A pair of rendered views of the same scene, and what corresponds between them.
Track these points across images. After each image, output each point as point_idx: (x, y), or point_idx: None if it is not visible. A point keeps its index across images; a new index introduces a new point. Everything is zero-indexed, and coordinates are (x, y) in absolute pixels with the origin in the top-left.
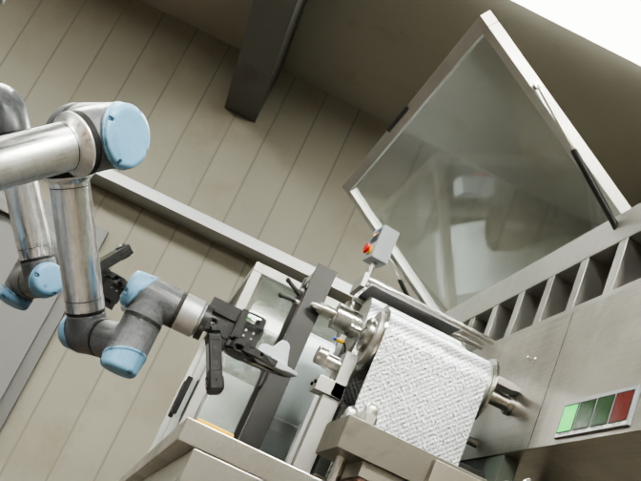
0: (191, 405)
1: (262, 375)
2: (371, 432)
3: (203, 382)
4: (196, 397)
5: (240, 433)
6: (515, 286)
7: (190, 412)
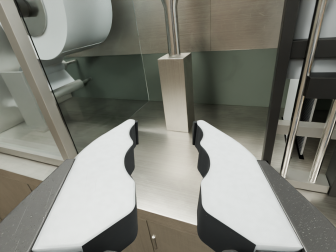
0: (48, 105)
1: (310, 82)
2: None
3: (37, 77)
4: (46, 95)
5: (292, 145)
6: None
7: (53, 111)
